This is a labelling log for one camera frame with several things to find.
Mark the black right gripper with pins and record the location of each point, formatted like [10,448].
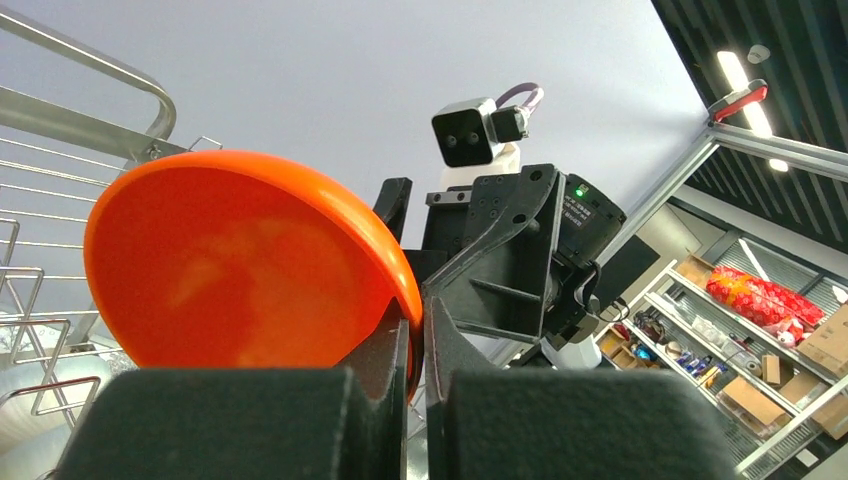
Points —
[503,238]

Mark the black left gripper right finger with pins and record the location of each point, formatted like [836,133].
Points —
[485,422]

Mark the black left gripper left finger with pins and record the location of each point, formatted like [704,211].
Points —
[345,422]

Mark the orange plastic bowl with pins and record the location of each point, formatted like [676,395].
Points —
[239,259]

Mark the stainless steel dish rack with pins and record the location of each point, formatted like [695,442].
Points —
[57,354]

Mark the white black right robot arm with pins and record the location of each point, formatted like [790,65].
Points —
[518,251]

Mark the metal storage shelf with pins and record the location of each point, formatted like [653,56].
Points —
[772,401]

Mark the red patterned bag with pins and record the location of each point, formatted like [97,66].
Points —
[762,302]

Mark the cardboard box on shelf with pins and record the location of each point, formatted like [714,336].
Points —
[827,345]

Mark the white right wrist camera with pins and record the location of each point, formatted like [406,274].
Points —
[477,138]

